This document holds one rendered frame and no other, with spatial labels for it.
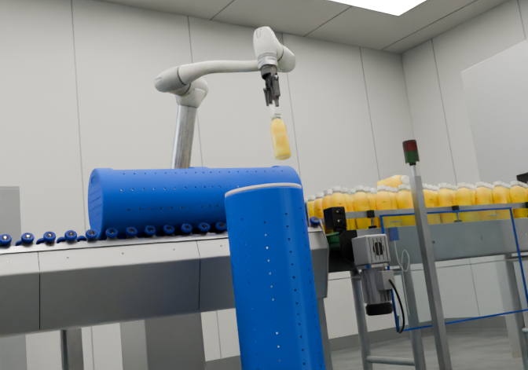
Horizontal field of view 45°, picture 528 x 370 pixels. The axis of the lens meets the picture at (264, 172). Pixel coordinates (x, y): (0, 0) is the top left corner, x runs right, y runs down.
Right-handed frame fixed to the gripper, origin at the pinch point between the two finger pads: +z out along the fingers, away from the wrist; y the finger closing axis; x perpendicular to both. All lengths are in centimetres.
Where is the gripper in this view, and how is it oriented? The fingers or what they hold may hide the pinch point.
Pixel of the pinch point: (274, 109)
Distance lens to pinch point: 281.1
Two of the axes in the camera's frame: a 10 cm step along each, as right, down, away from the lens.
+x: 9.2, 0.1, 3.8
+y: 3.6, -3.6, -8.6
